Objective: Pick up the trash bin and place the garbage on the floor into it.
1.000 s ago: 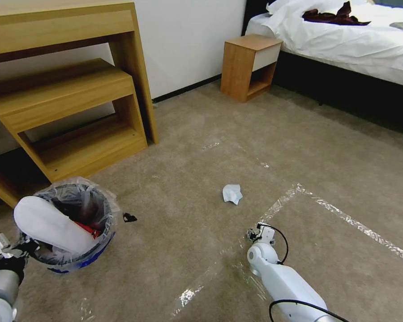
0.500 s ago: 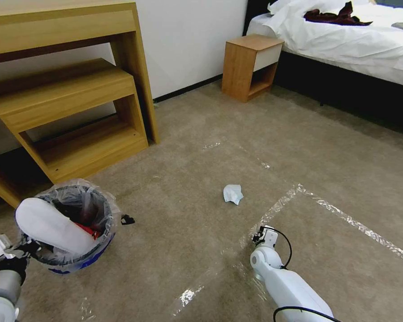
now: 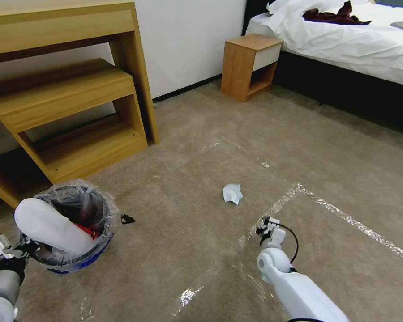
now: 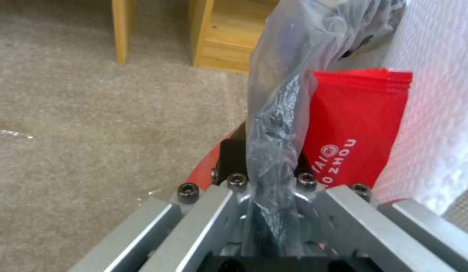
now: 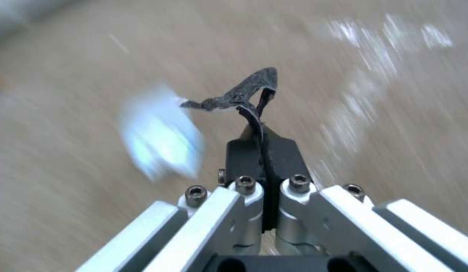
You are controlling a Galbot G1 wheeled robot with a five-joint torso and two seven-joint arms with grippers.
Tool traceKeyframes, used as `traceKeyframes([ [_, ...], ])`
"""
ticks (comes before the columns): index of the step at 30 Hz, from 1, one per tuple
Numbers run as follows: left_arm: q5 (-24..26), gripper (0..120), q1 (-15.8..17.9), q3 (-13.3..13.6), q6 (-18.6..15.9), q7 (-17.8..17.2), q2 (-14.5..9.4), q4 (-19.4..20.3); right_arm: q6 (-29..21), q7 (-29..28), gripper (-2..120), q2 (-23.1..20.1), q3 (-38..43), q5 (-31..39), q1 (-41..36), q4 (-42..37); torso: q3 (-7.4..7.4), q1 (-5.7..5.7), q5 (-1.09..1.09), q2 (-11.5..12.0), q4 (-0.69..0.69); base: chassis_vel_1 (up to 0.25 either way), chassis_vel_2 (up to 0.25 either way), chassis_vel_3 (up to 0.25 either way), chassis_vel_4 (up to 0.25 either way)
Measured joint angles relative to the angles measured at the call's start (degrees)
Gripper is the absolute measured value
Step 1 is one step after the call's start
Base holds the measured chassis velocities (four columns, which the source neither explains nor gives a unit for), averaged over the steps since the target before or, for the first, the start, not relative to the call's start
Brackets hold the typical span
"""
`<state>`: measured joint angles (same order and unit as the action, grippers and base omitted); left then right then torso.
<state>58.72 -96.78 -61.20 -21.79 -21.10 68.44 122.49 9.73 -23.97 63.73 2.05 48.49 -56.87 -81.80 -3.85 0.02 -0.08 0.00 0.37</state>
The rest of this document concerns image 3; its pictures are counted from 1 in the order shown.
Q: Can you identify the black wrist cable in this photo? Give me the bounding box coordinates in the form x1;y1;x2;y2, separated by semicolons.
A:
278;225;299;273

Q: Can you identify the wooden bedside table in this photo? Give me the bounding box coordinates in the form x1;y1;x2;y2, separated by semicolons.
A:
220;33;285;103

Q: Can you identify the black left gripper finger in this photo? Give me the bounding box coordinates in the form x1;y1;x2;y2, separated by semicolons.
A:
19;241;40;259

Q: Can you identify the black bed frame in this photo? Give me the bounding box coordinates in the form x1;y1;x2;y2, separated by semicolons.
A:
241;0;403;133

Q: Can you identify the red trash piece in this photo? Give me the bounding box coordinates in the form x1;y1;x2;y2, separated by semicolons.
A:
74;222;102;241

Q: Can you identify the black baseboard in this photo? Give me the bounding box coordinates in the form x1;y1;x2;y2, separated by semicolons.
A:
152;74;223;103

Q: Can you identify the white bedding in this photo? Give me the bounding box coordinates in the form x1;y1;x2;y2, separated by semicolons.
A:
245;0;403;89

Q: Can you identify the wooden desk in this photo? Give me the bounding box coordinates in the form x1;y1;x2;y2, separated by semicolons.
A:
0;1;160;209

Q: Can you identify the dark red cloth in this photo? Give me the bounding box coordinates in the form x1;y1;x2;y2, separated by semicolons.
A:
302;0;373;26

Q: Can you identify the crumpled white blue paper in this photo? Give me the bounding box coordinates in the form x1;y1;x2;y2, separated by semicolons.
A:
222;183;244;205

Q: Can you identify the clear plastic bin liner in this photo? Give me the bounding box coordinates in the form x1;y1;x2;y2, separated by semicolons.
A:
18;179;117;276

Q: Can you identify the round trash bin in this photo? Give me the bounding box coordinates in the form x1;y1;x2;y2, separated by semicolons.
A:
18;185;116;275

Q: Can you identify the long clear tape strip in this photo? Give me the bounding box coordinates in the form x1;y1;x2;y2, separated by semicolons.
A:
237;182;403;261

